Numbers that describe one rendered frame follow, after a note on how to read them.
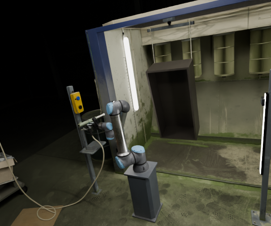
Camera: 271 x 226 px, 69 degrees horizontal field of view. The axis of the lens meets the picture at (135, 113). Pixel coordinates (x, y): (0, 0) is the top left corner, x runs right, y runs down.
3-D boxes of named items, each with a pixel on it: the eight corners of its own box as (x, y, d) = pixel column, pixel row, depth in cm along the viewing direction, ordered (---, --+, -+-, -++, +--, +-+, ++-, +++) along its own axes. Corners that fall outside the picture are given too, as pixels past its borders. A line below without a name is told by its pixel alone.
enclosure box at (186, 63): (165, 126, 360) (152, 63, 303) (200, 127, 334) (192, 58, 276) (160, 138, 334) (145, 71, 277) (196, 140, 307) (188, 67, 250)
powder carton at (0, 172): (-28, 180, 300) (-28, 154, 297) (3, 171, 336) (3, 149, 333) (-13, 189, 271) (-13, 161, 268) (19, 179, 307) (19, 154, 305)
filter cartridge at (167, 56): (172, 80, 433) (168, 41, 405) (176, 83, 399) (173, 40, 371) (156, 83, 433) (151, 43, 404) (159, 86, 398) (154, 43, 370)
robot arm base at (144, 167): (145, 174, 218) (144, 166, 215) (130, 171, 226) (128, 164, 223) (151, 164, 234) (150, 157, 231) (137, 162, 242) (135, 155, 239)
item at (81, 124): (86, 138, 249) (78, 122, 248) (84, 139, 252) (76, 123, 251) (110, 125, 287) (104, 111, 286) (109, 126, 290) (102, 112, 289)
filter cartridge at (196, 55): (194, 84, 365) (191, 37, 338) (180, 83, 395) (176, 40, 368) (207, 80, 382) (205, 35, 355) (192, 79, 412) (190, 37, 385)
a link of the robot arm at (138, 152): (148, 161, 223) (146, 147, 218) (135, 167, 216) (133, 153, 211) (142, 155, 236) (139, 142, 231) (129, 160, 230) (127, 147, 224)
